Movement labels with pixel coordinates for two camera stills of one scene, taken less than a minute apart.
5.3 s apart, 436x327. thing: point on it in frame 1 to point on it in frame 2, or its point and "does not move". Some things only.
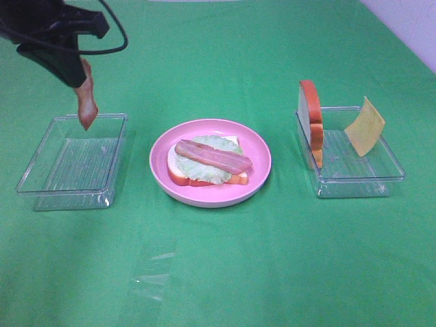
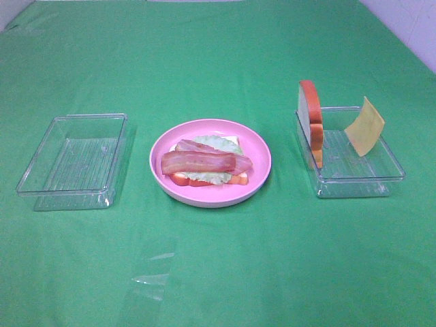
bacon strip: (87, 108) to (192, 161)
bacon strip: (212, 157) does not move
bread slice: (178, 174) does not move
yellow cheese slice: (367, 128) does not move
